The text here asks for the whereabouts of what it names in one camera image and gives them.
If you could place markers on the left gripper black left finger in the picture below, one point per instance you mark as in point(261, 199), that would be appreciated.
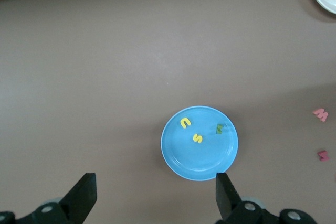
point(78, 197)

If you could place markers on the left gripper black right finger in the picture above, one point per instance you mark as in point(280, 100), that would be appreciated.
point(228, 203)

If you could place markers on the yellow foam letter s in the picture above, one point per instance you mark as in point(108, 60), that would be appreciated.
point(197, 138)

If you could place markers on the green foam letter n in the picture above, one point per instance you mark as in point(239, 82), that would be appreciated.
point(220, 128)

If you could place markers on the yellow foam letter u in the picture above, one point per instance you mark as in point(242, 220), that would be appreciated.
point(183, 122)

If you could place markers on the blue plate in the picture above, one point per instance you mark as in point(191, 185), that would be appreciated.
point(199, 158)

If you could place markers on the dark red foam letter K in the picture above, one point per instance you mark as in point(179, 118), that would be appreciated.
point(322, 155)

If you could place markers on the pink foam letter W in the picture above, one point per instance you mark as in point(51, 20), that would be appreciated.
point(320, 114)

